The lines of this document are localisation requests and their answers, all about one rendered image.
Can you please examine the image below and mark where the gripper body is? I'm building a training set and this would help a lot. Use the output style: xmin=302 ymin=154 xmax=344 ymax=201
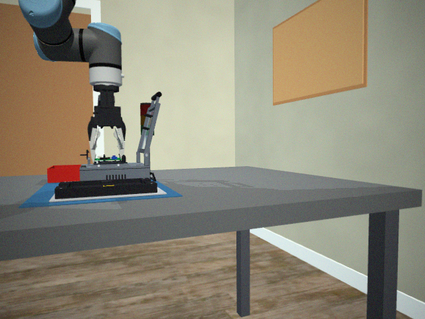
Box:
xmin=93 ymin=84 xmax=121 ymax=129

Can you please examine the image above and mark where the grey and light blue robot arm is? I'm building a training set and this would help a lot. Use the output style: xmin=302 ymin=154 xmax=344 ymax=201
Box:
xmin=19 ymin=0 xmax=124 ymax=87

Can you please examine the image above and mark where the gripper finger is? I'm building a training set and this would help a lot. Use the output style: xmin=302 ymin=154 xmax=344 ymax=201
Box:
xmin=88 ymin=116 xmax=101 ymax=163
xmin=114 ymin=117 xmax=126 ymax=158

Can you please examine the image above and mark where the red bin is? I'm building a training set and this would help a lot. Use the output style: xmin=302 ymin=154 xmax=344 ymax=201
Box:
xmin=47 ymin=165 xmax=81 ymax=183

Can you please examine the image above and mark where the green circuit board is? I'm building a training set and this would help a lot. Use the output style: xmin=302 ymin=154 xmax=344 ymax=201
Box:
xmin=95 ymin=156 xmax=122 ymax=161

